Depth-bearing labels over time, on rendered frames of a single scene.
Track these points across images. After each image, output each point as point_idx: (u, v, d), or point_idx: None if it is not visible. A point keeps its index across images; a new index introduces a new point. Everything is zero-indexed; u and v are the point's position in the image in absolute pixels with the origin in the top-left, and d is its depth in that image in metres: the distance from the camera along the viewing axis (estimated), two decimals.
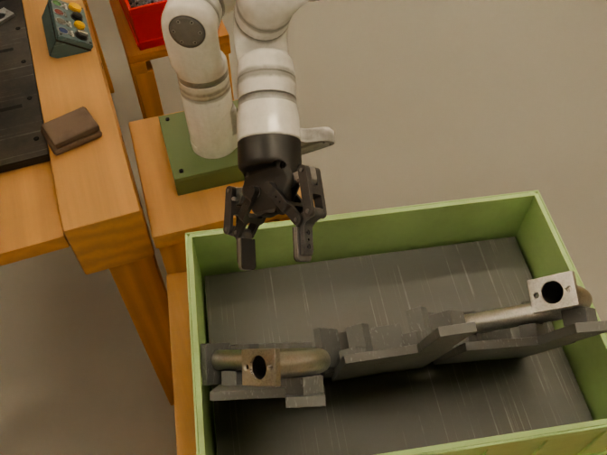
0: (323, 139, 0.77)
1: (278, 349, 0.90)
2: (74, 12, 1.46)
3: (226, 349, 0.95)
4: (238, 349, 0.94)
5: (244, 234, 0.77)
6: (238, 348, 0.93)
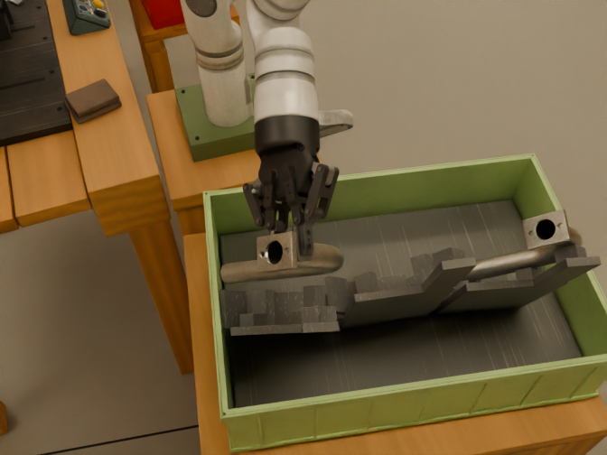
0: (342, 122, 0.75)
1: None
2: None
3: (235, 262, 0.95)
4: (247, 262, 0.94)
5: (277, 227, 0.73)
6: (247, 261, 0.93)
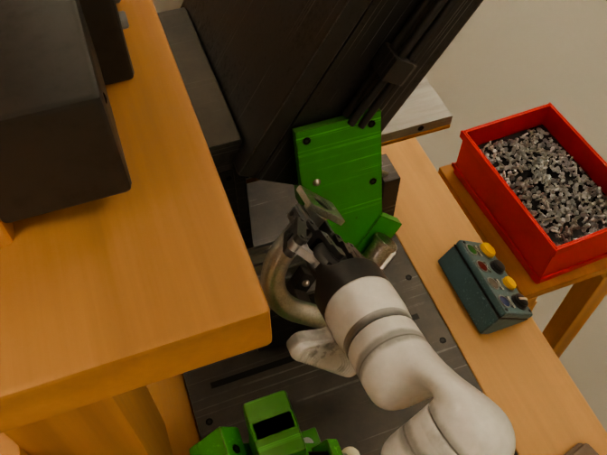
0: (299, 332, 0.62)
1: (320, 328, 0.84)
2: (497, 262, 1.06)
3: None
4: None
5: (330, 238, 0.73)
6: None
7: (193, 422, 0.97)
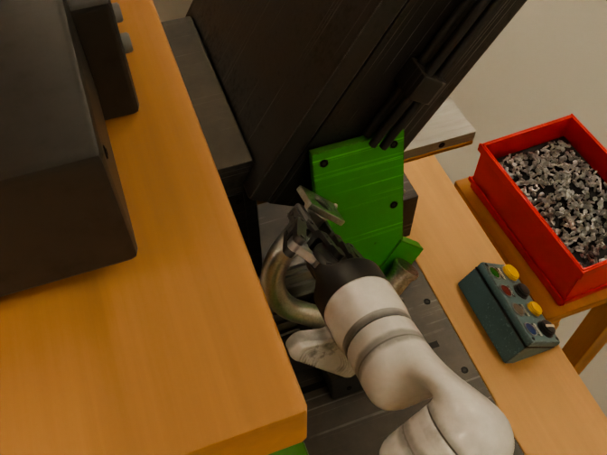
0: (298, 332, 0.62)
1: (319, 328, 0.84)
2: (521, 286, 1.00)
3: None
4: None
5: (330, 238, 0.73)
6: None
7: None
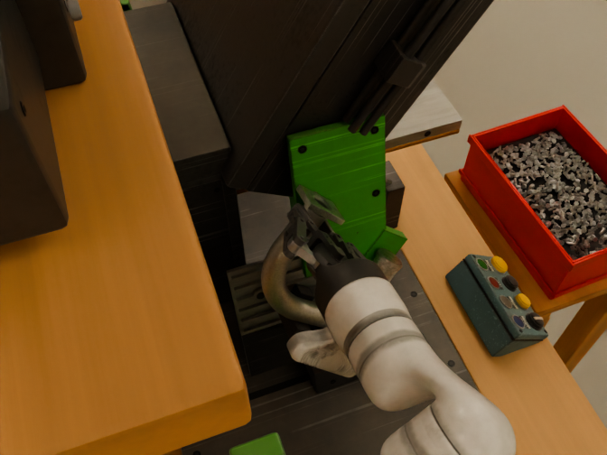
0: (299, 333, 0.62)
1: (321, 326, 0.84)
2: (509, 278, 0.98)
3: None
4: None
5: (330, 237, 0.73)
6: None
7: (180, 454, 0.89)
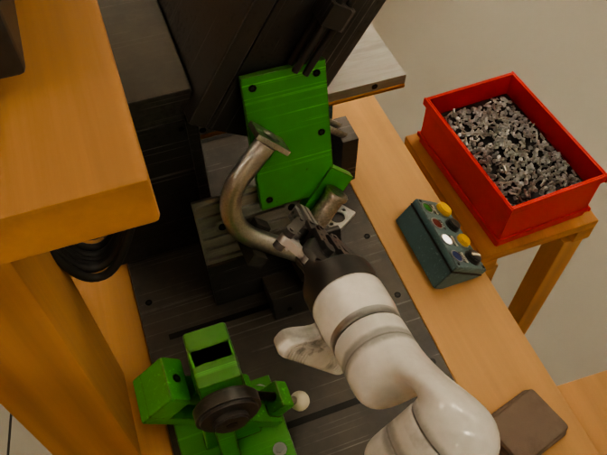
0: (286, 329, 0.61)
1: (275, 254, 0.95)
2: (452, 220, 1.09)
3: None
4: None
5: None
6: None
7: None
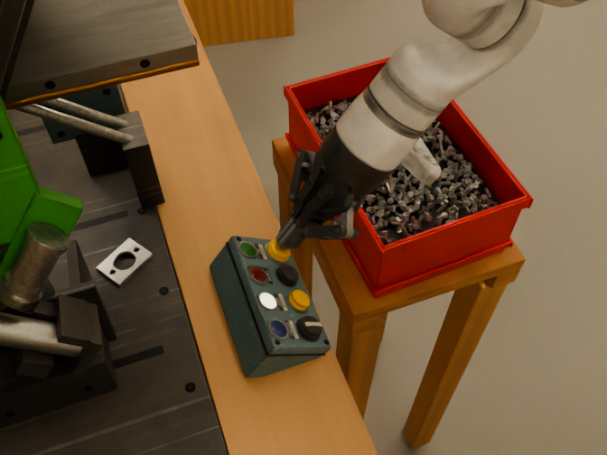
0: (420, 180, 0.66)
1: None
2: (284, 269, 0.72)
3: (63, 351, 0.63)
4: (41, 349, 0.62)
5: (300, 218, 0.71)
6: (37, 347, 0.61)
7: None
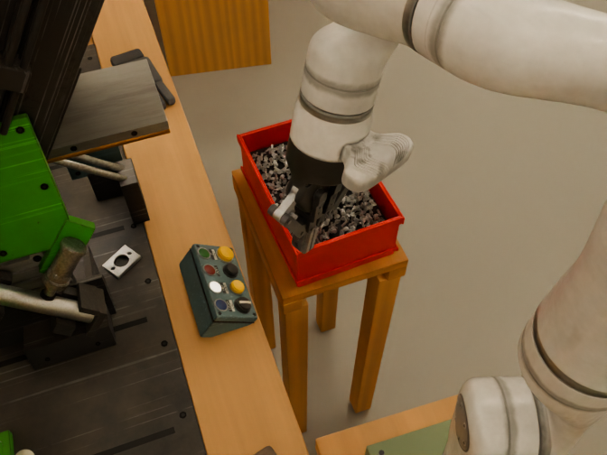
0: (341, 180, 0.58)
1: (15, 307, 0.93)
2: (228, 265, 1.07)
3: (82, 318, 0.98)
4: (68, 317, 0.97)
5: (305, 218, 0.72)
6: (66, 315, 0.97)
7: None
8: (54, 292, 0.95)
